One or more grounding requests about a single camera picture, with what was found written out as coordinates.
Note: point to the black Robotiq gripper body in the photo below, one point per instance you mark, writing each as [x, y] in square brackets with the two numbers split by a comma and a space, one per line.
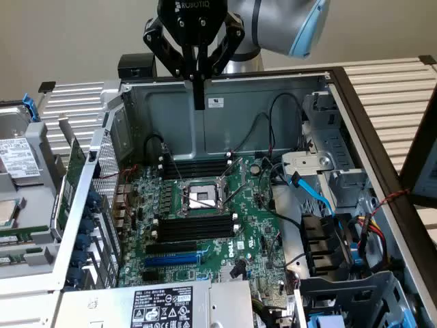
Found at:
[193, 20]

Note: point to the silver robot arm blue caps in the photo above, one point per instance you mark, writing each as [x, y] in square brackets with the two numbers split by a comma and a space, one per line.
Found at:
[280, 24]

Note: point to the black box with port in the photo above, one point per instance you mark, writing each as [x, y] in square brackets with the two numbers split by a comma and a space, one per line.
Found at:
[136, 65]

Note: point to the open PC case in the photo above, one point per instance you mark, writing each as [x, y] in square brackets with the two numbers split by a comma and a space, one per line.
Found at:
[239, 119]

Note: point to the thin metal locking lever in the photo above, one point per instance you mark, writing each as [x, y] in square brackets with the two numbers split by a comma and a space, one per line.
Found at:
[201, 202]
[172, 164]

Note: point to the metal socket cover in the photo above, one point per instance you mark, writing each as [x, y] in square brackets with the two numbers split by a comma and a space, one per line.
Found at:
[243, 171]

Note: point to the coin cell battery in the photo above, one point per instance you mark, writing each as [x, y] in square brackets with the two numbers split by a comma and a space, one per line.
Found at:
[254, 168]

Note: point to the CPU socket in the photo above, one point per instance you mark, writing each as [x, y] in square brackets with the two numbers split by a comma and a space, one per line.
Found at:
[201, 198]

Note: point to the light grey bay latch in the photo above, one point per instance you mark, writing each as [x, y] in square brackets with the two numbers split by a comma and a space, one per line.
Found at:
[304, 162]

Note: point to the grey metal disk bay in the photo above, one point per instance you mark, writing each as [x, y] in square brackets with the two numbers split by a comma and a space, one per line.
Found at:
[338, 143]

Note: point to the green graphics card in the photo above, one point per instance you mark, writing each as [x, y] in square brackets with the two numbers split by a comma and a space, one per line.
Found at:
[73, 164]

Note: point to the green Dell motherboard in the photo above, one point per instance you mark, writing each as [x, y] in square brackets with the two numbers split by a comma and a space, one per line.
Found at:
[252, 218]

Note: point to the blue card retention latch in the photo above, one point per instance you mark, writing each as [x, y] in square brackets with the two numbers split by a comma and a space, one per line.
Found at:
[92, 200]
[77, 257]
[88, 212]
[85, 226]
[81, 242]
[72, 274]

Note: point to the long black expansion slot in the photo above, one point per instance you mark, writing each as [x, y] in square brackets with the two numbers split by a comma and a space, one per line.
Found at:
[170, 248]

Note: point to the silver hard disk with label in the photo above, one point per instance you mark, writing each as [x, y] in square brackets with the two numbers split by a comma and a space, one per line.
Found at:
[17, 153]

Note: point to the blue expansion slot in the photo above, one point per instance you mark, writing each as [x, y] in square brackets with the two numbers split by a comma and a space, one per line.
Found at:
[170, 261]

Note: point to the grey parts rack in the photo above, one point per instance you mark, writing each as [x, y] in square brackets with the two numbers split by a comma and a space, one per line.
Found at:
[37, 198]

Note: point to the silver chipset heatsink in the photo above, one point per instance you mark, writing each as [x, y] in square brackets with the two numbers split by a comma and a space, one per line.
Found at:
[225, 273]

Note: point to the black fan shroud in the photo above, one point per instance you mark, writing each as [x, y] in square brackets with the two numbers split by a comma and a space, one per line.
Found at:
[321, 246]

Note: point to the silver CPU chip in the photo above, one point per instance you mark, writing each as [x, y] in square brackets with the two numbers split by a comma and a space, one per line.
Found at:
[7, 213]

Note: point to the silver power supply with label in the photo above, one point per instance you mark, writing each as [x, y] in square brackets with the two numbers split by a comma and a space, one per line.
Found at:
[225, 304]

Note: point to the grey perforated drive cage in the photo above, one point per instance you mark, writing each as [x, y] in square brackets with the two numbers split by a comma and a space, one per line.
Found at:
[358, 294]

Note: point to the blue plastic disk bracket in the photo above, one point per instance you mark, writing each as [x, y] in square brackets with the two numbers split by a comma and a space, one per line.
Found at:
[30, 106]

